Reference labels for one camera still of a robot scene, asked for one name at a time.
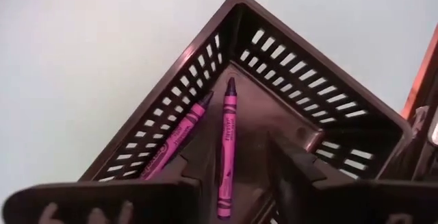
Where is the black plastic basket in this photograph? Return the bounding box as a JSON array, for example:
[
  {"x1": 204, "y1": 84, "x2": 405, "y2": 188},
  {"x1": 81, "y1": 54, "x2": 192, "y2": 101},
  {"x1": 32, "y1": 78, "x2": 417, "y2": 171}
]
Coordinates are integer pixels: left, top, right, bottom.
[{"x1": 77, "y1": 0, "x2": 415, "y2": 224}]

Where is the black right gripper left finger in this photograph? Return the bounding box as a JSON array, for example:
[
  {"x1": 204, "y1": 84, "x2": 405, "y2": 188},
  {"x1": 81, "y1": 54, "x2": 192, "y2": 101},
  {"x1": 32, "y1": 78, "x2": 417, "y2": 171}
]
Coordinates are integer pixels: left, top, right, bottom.
[{"x1": 1, "y1": 131, "x2": 210, "y2": 224}]

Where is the purple crayon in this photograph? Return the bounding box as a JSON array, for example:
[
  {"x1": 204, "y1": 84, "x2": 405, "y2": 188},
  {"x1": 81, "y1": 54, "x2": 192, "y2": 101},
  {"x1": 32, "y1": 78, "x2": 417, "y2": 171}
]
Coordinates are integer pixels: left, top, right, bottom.
[
  {"x1": 216, "y1": 76, "x2": 239, "y2": 220},
  {"x1": 139, "y1": 90, "x2": 216, "y2": 182}
]

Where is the teal table mat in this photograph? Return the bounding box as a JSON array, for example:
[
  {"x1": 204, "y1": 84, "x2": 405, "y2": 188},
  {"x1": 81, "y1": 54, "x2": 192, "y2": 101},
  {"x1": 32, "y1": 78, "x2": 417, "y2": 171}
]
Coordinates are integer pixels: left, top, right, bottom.
[{"x1": 0, "y1": 0, "x2": 438, "y2": 197}]

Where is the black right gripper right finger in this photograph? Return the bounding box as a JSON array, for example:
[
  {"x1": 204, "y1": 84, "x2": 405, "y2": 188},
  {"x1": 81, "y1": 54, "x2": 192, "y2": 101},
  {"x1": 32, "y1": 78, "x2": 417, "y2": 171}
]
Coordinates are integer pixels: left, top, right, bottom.
[{"x1": 268, "y1": 130, "x2": 438, "y2": 224}]

